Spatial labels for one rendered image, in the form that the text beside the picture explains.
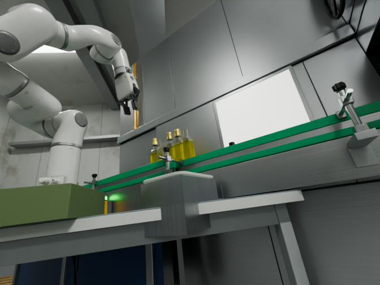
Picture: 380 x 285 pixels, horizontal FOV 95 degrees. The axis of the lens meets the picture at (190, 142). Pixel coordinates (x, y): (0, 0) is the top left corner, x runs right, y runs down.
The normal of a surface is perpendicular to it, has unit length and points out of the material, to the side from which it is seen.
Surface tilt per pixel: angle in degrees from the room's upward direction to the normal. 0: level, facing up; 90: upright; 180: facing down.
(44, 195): 90
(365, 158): 90
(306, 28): 90
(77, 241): 90
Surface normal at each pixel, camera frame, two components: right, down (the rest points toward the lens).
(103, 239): 0.09, -0.36
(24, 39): 0.90, 0.25
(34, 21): 0.86, 0.10
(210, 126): -0.55, -0.23
